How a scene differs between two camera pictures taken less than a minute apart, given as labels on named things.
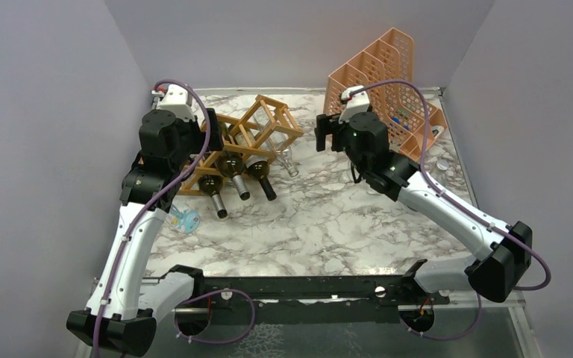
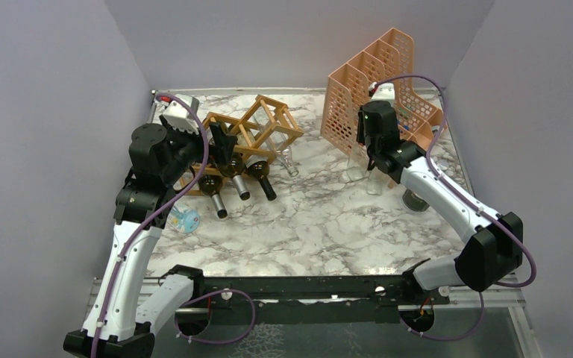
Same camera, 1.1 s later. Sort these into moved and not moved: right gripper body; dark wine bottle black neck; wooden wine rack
Moved: right gripper body
Not moved: wooden wine rack; dark wine bottle black neck
